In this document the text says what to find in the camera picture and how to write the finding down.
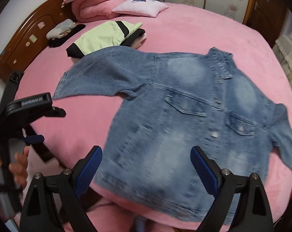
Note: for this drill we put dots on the black cloth on bed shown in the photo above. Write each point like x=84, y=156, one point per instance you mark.
x=57, y=42

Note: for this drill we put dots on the blue denim jacket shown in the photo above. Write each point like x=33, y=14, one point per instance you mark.
x=173, y=102

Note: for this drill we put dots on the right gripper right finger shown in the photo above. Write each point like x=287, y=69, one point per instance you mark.
x=253, y=210

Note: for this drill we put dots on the brown wooden door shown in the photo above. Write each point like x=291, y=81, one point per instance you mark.
x=268, y=17

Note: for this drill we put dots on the folded green black clothes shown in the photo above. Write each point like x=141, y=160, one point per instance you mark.
x=108, y=34

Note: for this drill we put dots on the pink bed cover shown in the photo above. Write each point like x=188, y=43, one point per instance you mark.
x=180, y=28

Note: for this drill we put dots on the grey white cloth bundle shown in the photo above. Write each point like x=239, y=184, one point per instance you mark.
x=61, y=30

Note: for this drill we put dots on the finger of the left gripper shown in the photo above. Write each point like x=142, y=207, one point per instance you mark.
x=57, y=112
x=38, y=144

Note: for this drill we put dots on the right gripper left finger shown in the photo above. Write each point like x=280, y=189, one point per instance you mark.
x=39, y=211

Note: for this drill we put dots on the white pink pillow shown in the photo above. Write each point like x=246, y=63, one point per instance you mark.
x=145, y=8

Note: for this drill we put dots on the left hand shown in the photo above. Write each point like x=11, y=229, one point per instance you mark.
x=19, y=168

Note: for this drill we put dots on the wooden headboard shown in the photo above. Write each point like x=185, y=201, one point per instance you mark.
x=30, y=38

